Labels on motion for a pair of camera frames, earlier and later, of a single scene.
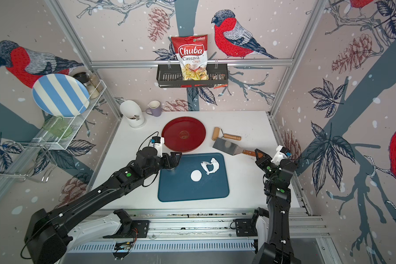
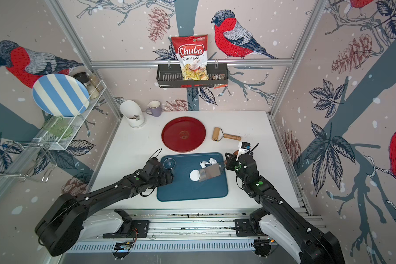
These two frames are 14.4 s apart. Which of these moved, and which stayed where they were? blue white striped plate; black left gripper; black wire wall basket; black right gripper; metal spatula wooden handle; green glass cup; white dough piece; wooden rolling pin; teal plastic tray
Moved: black left gripper; metal spatula wooden handle; black right gripper
Stayed: wooden rolling pin; white dough piece; blue white striped plate; black wire wall basket; teal plastic tray; green glass cup
